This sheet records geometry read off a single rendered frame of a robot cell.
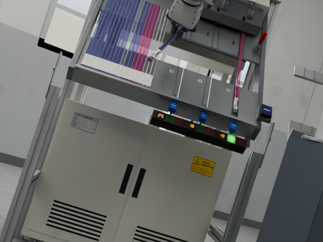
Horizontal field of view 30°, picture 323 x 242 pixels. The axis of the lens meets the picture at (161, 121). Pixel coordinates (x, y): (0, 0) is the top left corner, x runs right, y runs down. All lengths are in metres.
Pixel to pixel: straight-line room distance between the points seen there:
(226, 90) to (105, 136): 0.52
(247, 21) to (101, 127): 0.73
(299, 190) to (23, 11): 3.86
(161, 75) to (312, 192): 0.79
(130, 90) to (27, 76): 3.18
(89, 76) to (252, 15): 0.79
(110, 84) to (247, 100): 0.51
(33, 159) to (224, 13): 0.98
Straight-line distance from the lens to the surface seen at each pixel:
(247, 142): 2.13
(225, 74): 3.06
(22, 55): 5.19
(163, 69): 2.20
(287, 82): 6.71
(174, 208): 2.42
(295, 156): 1.71
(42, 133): 2.09
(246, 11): 2.57
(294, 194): 1.68
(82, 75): 2.09
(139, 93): 2.08
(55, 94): 2.09
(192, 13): 2.06
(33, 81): 5.23
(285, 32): 6.65
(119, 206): 2.40
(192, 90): 2.16
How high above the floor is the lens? 0.57
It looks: 2 degrees up
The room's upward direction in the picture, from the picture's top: 18 degrees clockwise
